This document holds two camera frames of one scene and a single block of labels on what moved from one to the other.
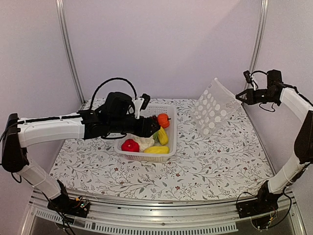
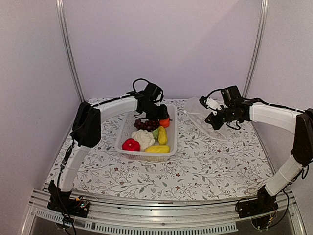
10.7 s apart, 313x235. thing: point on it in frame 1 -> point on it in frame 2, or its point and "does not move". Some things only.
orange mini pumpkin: x=163 y=120 does not move
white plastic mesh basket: x=171 y=130 does not move
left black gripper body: x=144 y=130 -> x=153 y=112
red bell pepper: x=130 y=145 does not move
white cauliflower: x=144 y=142 does not move
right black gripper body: x=266 y=99 -> x=228 y=115
